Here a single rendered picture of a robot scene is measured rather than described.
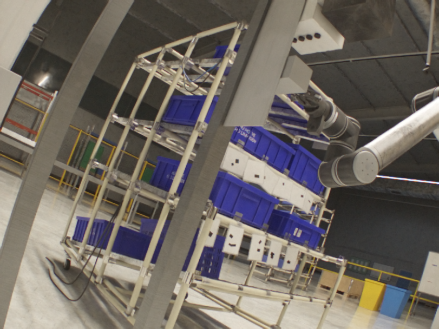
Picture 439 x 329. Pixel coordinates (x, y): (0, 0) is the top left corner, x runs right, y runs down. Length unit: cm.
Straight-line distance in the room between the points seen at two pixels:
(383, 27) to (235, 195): 96
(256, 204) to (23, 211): 121
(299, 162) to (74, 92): 162
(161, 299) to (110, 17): 80
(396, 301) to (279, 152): 655
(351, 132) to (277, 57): 42
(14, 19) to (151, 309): 122
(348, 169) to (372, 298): 735
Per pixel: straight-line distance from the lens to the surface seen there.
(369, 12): 107
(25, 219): 72
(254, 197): 168
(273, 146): 196
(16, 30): 156
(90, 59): 74
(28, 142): 864
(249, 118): 105
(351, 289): 1060
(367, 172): 117
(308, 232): 205
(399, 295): 817
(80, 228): 259
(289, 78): 104
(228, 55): 175
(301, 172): 217
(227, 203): 158
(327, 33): 119
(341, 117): 129
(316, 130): 123
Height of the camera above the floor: 65
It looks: 10 degrees up
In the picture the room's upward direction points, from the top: 20 degrees clockwise
